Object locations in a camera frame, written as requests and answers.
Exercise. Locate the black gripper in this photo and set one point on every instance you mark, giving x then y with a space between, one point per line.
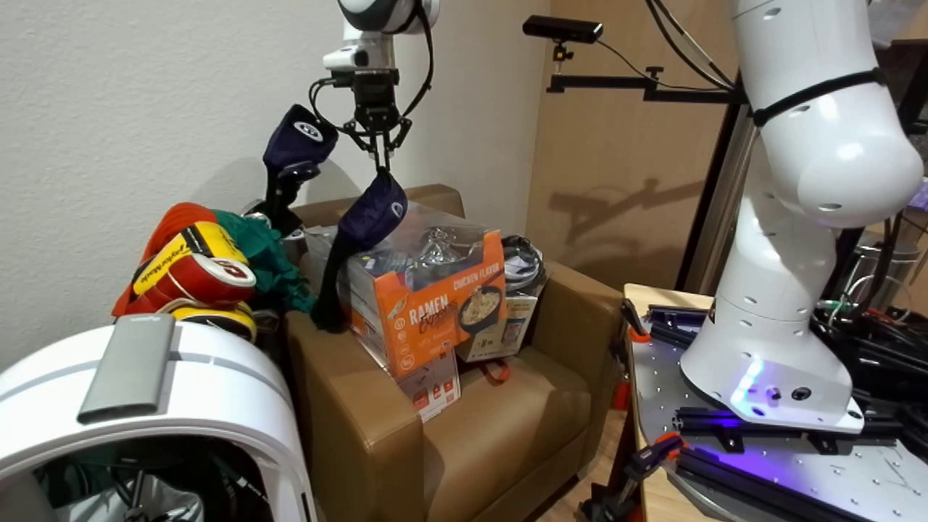
376 102

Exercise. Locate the purple golf headcover numbered three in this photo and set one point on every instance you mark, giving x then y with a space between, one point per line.
372 219

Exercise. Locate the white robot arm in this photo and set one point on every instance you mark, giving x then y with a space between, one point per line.
802 192

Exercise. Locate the purple golf headcover oval logo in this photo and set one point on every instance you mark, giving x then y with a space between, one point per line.
300 139

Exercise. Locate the green golf headcover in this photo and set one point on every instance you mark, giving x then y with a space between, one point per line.
264 257

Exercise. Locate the white red golf headcover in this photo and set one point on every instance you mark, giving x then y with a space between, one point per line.
208 276

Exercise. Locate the orange ramen cup multipack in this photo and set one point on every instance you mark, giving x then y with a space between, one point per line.
415 300

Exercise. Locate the round white black package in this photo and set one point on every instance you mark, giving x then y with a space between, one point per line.
524 261

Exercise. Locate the brown wooden cabinet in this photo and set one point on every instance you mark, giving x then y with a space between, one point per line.
599 192

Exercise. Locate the large yellow black headcover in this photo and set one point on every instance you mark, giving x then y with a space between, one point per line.
177 252

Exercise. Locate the small yellow black headcover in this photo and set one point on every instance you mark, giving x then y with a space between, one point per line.
218 316

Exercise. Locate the white box with red print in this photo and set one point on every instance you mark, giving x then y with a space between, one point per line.
432 393

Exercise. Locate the brown cardboard box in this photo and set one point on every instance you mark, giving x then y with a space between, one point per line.
503 424

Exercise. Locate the black orange bar clamp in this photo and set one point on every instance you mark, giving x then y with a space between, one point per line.
627 479
627 367

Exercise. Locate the black stereo camera bar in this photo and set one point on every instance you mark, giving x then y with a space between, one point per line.
564 28

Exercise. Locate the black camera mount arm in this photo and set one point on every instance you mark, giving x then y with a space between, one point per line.
627 84

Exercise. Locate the black aluminium rail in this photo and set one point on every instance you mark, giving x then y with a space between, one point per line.
682 322
715 422

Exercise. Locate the white perforated base plate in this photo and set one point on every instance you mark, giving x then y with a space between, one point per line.
872 483

